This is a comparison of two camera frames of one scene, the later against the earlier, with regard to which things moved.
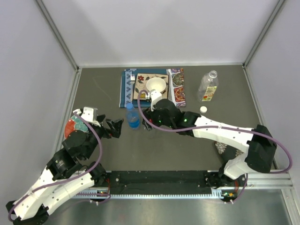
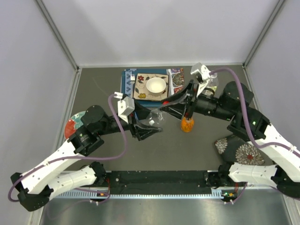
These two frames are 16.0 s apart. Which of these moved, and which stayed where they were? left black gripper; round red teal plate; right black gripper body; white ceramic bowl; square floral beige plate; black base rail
Moved: right black gripper body; left black gripper
Stayed: white ceramic bowl; round red teal plate; square floral beige plate; black base rail
